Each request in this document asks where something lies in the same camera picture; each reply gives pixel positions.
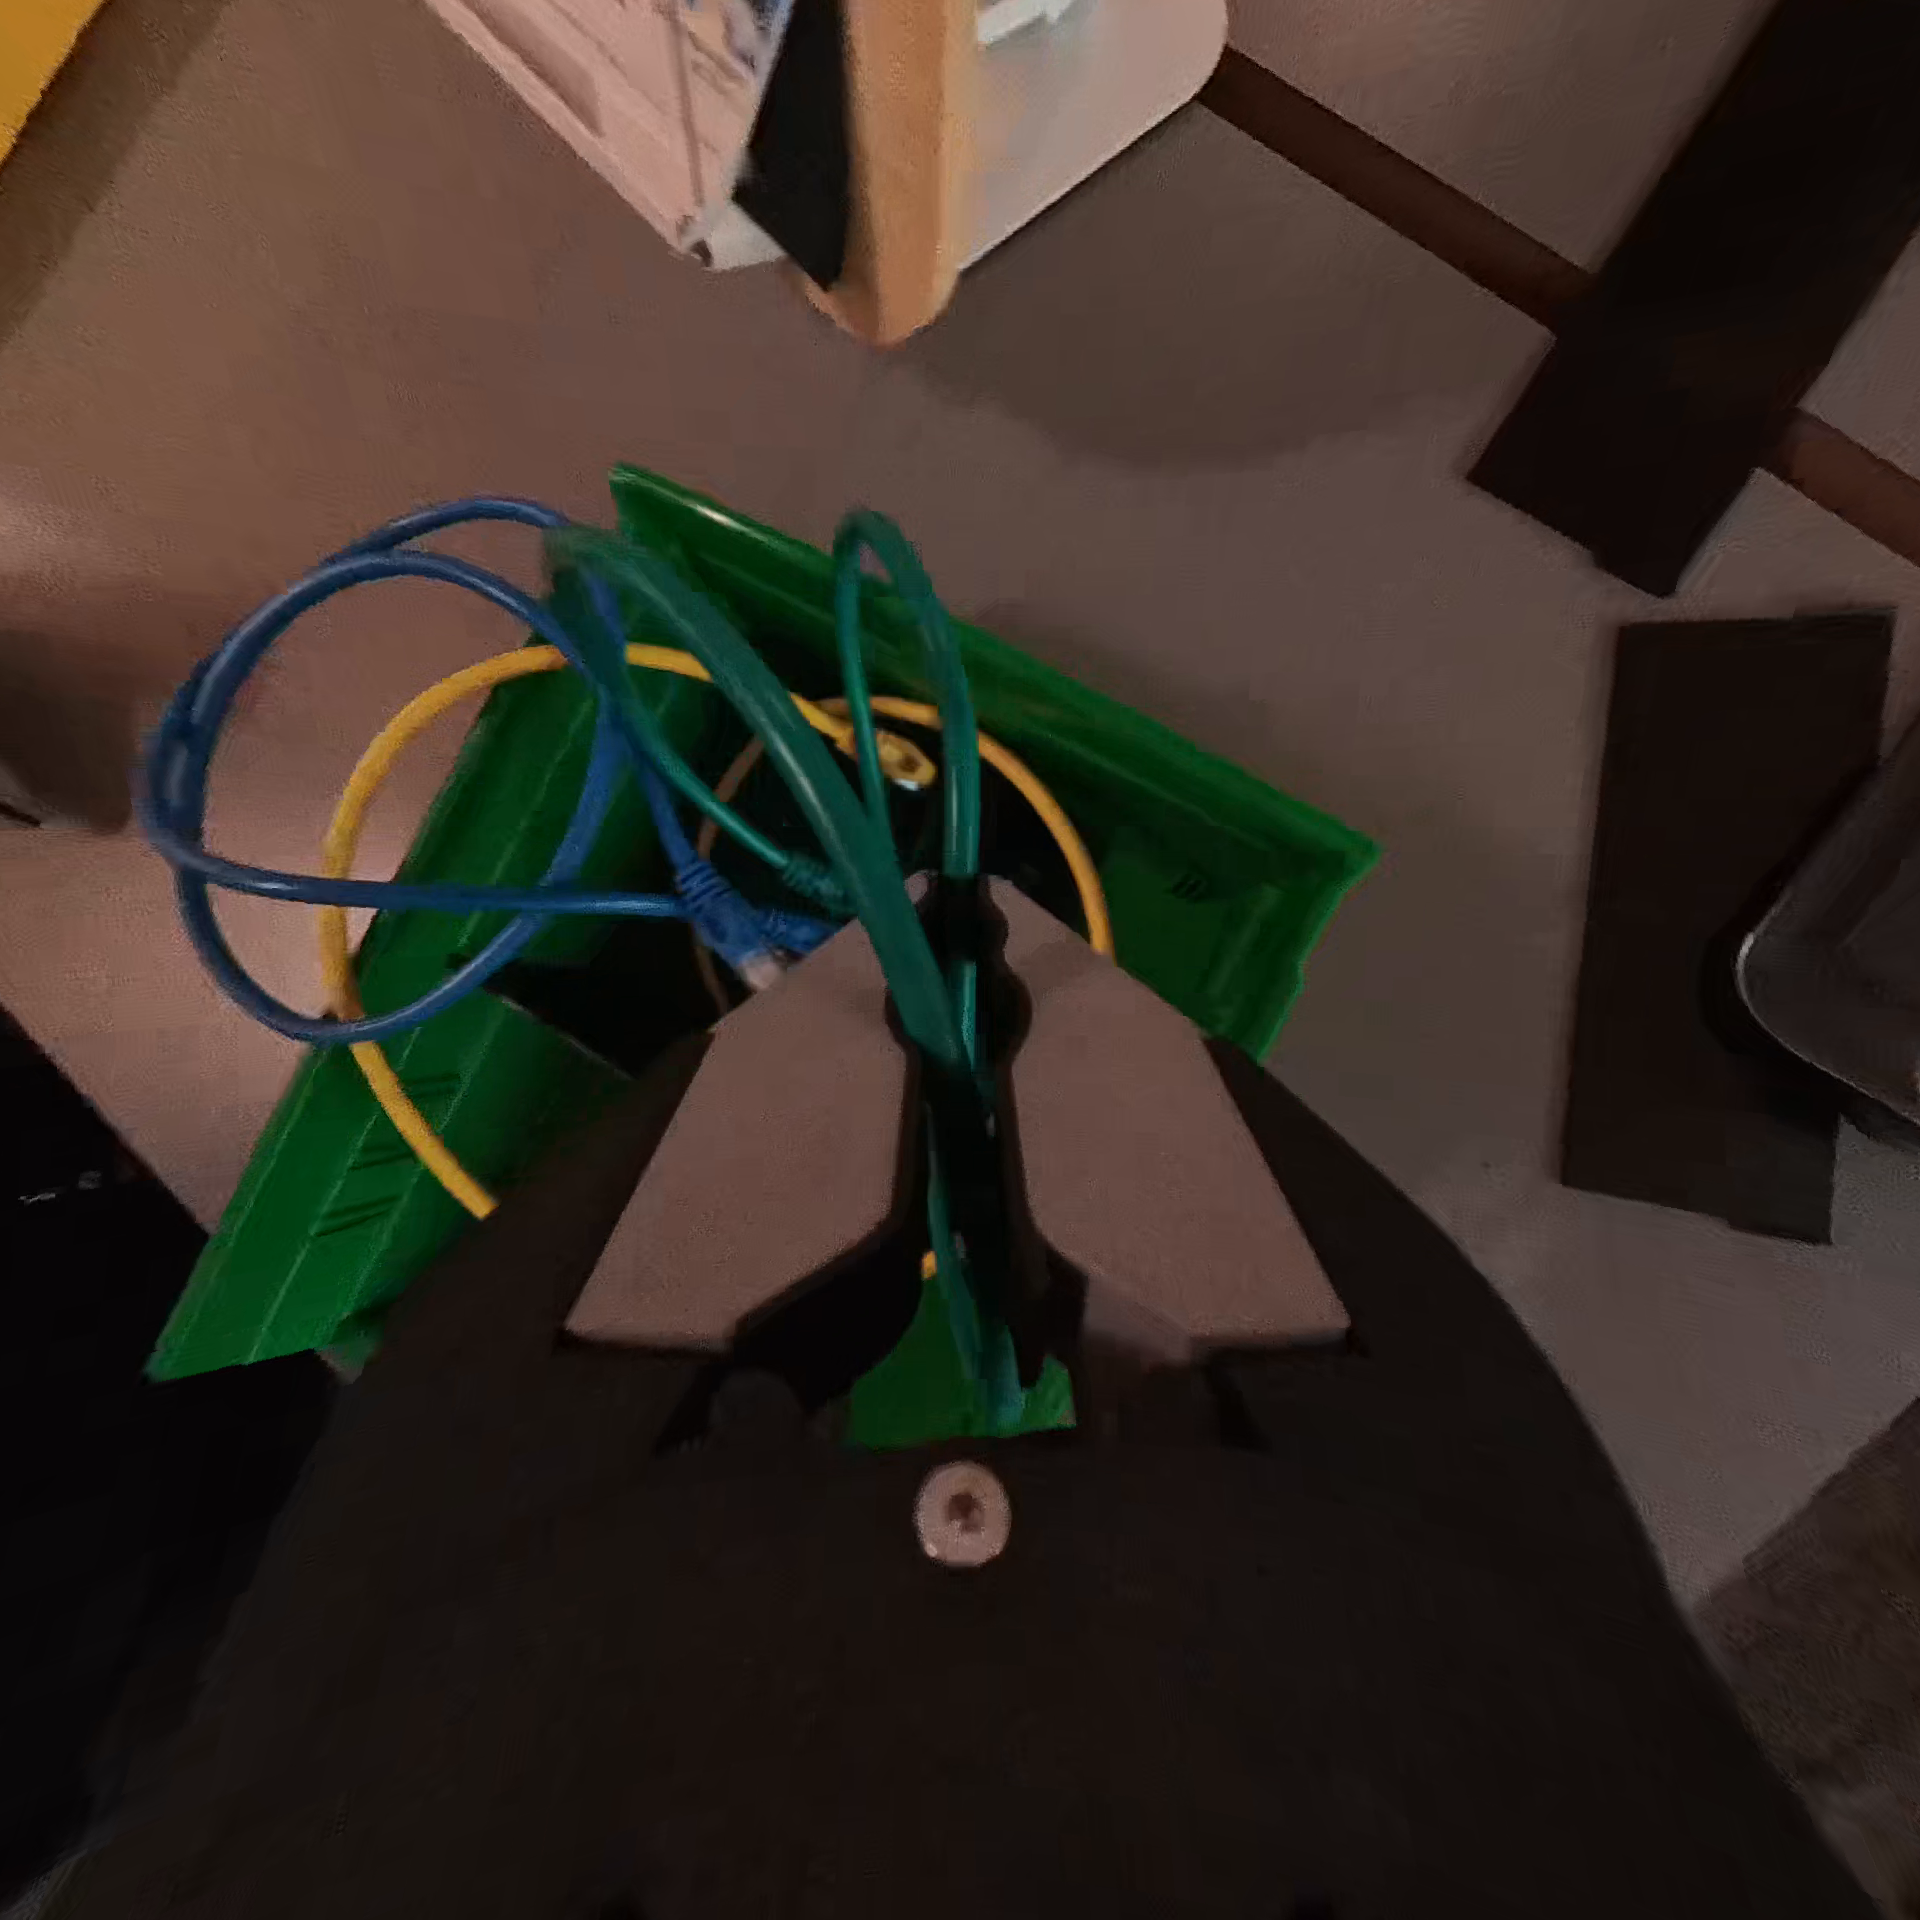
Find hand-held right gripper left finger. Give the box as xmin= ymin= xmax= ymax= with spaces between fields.
xmin=562 ymin=900 xmax=925 ymax=1405

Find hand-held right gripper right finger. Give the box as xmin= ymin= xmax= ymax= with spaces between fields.
xmin=980 ymin=881 xmax=1352 ymax=1363

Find blue ethernet cable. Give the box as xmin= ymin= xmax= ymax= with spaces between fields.
xmin=135 ymin=497 xmax=840 ymax=1041

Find green ethernet cable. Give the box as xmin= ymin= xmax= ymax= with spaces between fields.
xmin=547 ymin=513 xmax=1041 ymax=1428

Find green plastic bin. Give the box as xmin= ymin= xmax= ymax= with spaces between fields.
xmin=146 ymin=463 xmax=1379 ymax=1450

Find yellow ethernet cable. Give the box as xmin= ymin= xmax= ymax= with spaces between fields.
xmin=322 ymin=637 xmax=1115 ymax=1283

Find yellow plastic bin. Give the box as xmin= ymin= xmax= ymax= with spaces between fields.
xmin=0 ymin=0 xmax=106 ymax=157

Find printed instruction poster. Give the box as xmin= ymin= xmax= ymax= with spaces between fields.
xmin=429 ymin=0 xmax=796 ymax=267

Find white stand base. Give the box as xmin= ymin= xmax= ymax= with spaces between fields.
xmin=941 ymin=0 xmax=1231 ymax=280

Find dark table cable cover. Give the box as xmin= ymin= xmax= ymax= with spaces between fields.
xmin=1561 ymin=609 xmax=1895 ymax=1247
xmin=1467 ymin=0 xmax=1920 ymax=598

